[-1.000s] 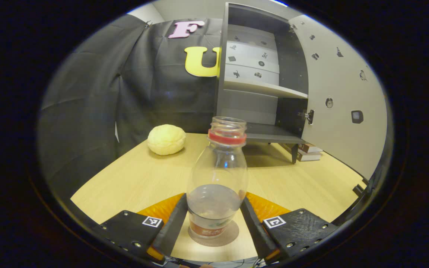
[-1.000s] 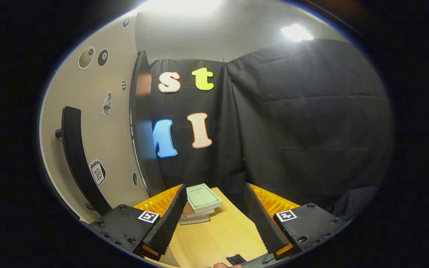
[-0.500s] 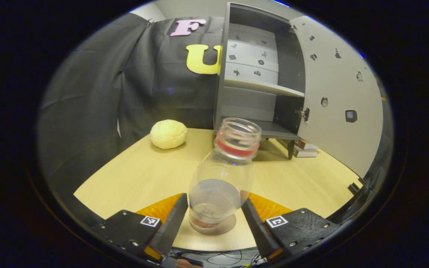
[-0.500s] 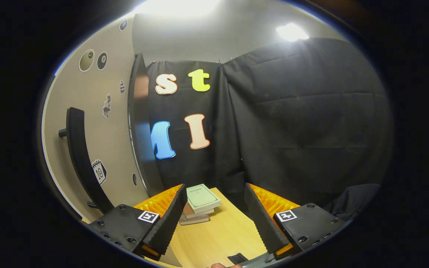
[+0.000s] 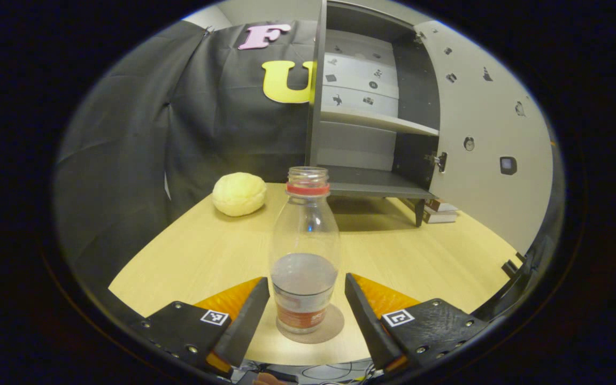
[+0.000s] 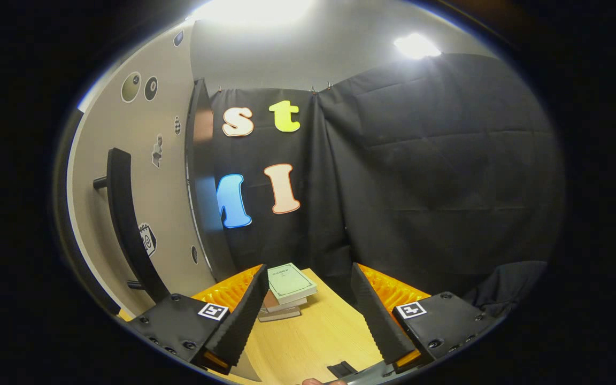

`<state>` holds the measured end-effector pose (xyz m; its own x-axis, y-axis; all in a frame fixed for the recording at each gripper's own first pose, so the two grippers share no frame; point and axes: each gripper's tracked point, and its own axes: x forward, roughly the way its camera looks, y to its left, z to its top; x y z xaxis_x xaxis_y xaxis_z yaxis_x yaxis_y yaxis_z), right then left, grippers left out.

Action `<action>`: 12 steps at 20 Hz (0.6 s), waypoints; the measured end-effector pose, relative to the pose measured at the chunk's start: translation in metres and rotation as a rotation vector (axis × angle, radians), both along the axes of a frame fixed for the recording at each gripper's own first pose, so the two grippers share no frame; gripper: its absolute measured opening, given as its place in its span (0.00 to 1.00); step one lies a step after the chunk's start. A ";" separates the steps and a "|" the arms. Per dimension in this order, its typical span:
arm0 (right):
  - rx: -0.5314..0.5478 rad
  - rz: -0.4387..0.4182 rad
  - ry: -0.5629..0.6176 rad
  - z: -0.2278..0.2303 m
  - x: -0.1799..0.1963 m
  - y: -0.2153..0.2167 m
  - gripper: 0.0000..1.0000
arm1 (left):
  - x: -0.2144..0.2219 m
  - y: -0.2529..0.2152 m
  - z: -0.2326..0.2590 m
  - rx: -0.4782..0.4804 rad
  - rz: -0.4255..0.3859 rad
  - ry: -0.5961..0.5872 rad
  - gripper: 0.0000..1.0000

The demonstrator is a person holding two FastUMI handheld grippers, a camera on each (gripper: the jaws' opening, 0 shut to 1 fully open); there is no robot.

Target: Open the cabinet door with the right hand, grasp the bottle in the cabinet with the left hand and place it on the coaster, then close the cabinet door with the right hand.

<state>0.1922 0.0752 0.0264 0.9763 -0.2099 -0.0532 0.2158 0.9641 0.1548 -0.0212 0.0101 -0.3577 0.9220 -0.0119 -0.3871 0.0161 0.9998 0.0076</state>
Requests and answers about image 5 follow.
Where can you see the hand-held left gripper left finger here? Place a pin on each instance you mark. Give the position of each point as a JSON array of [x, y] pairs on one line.
[[246, 326]]

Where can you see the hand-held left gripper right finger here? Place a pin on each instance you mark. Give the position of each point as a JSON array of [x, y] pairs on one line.
[[371, 326]]

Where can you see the round brown coaster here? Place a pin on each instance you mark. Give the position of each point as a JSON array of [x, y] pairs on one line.
[[335, 327]]

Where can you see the clear plastic bottle red label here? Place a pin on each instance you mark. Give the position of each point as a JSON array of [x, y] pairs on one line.
[[303, 230]]

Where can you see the grey book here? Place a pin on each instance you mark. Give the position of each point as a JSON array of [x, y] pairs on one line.
[[440, 217]]

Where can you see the pale yellow round bun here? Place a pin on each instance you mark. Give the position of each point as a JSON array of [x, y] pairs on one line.
[[239, 193]]

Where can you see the brown book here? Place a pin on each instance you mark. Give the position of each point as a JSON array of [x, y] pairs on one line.
[[439, 205]]

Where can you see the black backdrop cloth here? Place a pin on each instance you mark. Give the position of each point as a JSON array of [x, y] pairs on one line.
[[142, 149]]

